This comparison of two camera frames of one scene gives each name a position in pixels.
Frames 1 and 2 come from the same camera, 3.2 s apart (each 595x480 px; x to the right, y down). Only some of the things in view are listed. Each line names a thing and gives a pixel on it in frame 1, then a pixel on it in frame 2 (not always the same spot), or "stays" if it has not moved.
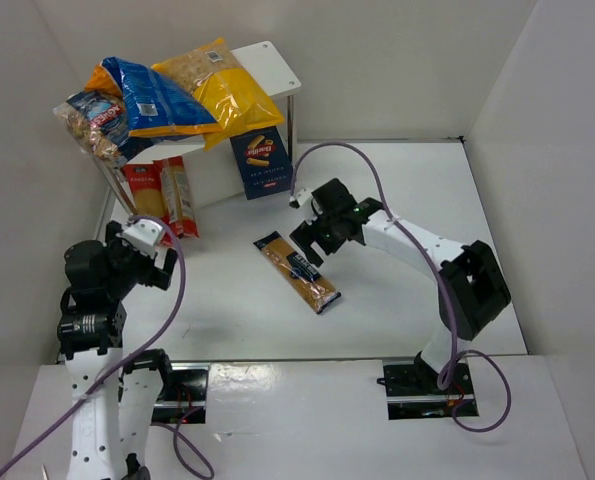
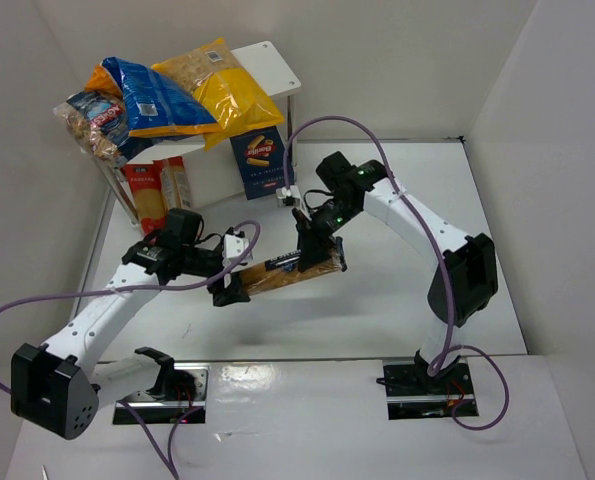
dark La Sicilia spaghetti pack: (317, 290) → (282, 269)
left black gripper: (153, 267) → (222, 282)
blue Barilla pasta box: (263, 162) stays
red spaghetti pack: (145, 189) stays
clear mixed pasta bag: (98, 122) stays
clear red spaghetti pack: (176, 196) stays
